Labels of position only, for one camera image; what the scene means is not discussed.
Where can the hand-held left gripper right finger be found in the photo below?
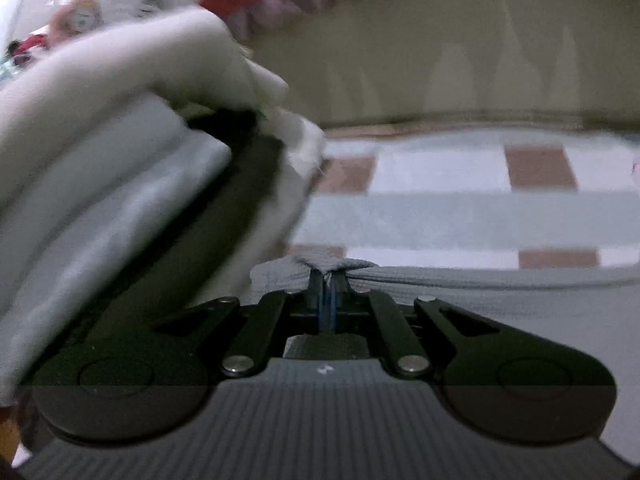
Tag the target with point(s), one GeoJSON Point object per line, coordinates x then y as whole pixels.
{"type": "Point", "coordinates": [334, 307]}

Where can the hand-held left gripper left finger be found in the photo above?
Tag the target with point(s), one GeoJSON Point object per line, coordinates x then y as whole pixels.
{"type": "Point", "coordinates": [320, 307]}

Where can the grey knit garment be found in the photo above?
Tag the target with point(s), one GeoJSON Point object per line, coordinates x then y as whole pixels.
{"type": "Point", "coordinates": [525, 300]}

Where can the checkered blanket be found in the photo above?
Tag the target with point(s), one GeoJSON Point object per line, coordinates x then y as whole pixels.
{"type": "Point", "coordinates": [440, 210]}

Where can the light grey folded cloth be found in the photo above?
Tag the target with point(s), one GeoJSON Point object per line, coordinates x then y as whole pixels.
{"type": "Point", "coordinates": [115, 220]}

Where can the olive bed base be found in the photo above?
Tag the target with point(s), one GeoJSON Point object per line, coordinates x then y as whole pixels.
{"type": "Point", "coordinates": [425, 60]}

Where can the white folded cloth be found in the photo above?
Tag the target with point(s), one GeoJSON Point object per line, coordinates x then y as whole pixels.
{"type": "Point", "coordinates": [125, 70]}

